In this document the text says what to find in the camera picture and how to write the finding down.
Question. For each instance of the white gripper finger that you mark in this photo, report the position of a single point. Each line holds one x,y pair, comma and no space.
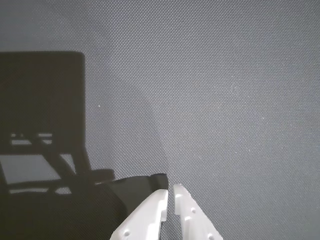
147,215
190,215

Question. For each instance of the gray textured fabric mat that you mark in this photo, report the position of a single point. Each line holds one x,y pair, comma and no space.
200,87

